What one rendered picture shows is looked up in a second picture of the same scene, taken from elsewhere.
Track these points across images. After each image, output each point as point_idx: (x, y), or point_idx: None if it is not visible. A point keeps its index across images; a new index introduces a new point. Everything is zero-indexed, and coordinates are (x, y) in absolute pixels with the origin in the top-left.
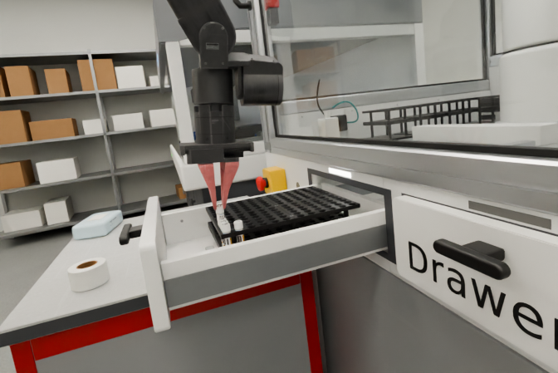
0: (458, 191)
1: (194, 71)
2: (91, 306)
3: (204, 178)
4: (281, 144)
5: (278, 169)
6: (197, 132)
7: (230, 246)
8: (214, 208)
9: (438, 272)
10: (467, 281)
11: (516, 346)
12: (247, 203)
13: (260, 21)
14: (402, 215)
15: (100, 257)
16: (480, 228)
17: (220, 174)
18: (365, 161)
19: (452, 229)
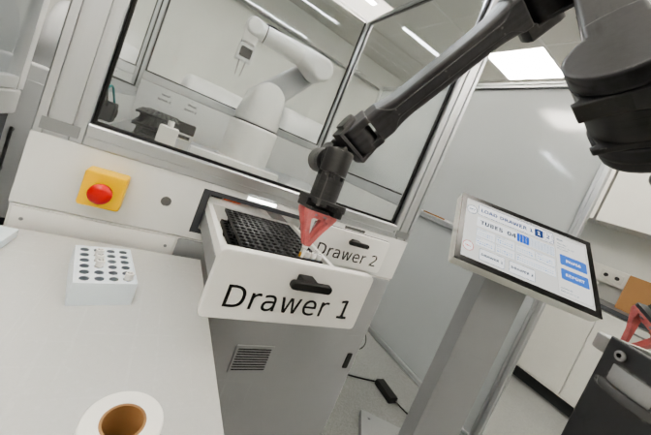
0: (344, 222)
1: (351, 156)
2: (222, 426)
3: (329, 227)
4: (142, 147)
5: (129, 177)
6: (335, 195)
7: (332, 265)
8: (310, 245)
9: (329, 252)
10: (341, 252)
11: (341, 267)
12: (253, 234)
13: None
14: None
15: (99, 402)
16: (353, 234)
17: (301, 218)
18: (294, 201)
19: (343, 235)
